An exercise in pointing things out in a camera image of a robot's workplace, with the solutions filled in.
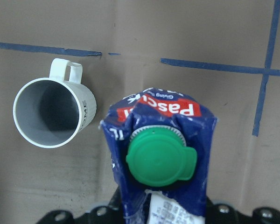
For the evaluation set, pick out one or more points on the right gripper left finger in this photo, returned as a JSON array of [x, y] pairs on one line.
[[103, 214]]

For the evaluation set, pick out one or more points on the blue milk carton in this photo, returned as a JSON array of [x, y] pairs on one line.
[[160, 143]]

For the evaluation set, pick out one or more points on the white grey mug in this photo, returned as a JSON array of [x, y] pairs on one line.
[[49, 112]]

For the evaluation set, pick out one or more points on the brown paper table cover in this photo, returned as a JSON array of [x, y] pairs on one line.
[[121, 44]]

